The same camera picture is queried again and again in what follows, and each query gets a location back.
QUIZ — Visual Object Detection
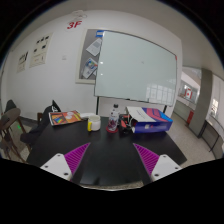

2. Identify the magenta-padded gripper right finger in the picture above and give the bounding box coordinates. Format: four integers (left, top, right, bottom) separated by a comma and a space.
130, 142, 184, 186

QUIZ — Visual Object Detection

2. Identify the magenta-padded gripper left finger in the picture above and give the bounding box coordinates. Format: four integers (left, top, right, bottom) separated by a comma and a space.
39, 142, 92, 183

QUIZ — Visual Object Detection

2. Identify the clear bottle with black cap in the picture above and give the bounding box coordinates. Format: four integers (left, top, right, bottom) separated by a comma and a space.
108, 103, 121, 133

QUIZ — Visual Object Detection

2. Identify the black jacket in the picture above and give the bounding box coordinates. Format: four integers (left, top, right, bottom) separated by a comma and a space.
19, 99, 63, 148

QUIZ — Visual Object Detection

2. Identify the blue and white cardboard box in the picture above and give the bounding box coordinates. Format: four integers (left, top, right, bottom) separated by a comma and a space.
125, 105, 174, 135

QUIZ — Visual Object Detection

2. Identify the colourful orange booklet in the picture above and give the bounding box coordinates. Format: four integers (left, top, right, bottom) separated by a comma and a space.
48, 109, 84, 127

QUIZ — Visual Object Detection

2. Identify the black and red object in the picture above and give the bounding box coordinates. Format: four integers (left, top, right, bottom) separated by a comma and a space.
118, 113, 135, 135

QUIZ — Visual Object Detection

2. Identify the flat round red coaster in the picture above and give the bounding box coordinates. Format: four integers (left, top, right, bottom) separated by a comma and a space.
105, 124, 120, 135

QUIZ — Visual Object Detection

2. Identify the dark chair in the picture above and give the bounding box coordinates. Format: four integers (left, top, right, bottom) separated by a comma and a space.
3, 99, 18, 113

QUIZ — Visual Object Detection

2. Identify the large whiteboard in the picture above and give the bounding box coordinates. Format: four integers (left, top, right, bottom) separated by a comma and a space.
93, 29, 178, 116

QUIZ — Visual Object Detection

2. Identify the grey notice board with papers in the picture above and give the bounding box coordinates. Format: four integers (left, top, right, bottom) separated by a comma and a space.
75, 28, 105, 85

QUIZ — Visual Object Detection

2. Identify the white mug with yellow handle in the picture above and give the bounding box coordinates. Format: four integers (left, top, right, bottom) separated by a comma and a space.
87, 114, 102, 132

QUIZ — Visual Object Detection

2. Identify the small white wall poster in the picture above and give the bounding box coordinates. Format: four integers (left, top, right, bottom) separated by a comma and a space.
16, 50, 30, 74

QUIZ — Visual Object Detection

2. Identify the large white wall poster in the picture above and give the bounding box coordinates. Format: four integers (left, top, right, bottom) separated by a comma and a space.
29, 32, 54, 69

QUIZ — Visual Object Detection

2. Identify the red wall sign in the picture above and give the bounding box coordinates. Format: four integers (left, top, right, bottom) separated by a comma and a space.
65, 20, 83, 31

